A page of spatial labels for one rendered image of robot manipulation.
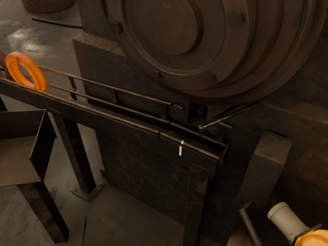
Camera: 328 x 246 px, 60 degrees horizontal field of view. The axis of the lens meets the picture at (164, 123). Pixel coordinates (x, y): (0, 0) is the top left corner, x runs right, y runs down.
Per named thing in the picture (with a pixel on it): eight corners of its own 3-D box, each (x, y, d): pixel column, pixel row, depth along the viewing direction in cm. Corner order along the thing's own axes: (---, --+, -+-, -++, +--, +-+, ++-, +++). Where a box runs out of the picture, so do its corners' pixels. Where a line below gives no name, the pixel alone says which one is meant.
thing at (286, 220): (282, 212, 76) (288, 198, 72) (309, 240, 70) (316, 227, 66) (264, 220, 74) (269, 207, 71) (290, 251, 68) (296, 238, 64)
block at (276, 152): (246, 176, 93) (264, 125, 76) (271, 187, 90) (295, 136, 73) (235, 202, 86) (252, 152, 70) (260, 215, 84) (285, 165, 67)
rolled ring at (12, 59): (-2, 60, 115) (5, 56, 117) (28, 98, 123) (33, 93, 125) (15, 49, 103) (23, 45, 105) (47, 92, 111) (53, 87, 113)
